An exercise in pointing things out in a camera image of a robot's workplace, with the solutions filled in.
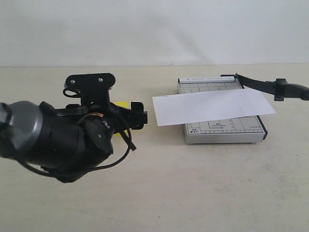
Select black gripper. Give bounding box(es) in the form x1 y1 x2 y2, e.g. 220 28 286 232
36 101 148 183

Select yellow foam cube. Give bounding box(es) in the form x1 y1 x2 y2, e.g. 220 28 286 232
114 101 130 137

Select white paper strip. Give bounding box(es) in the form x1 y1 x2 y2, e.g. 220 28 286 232
153 88 276 126

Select black cutter blade lever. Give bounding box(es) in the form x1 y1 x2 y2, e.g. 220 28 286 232
220 73 309 102

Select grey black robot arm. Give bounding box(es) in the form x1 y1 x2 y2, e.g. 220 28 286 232
0 101 148 183

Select grey paper cutter base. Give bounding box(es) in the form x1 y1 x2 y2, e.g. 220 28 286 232
178 74 268 144

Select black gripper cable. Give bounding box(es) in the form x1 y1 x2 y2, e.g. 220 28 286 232
21 113 137 178

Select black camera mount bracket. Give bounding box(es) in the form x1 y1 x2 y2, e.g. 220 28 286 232
63 73 115 107

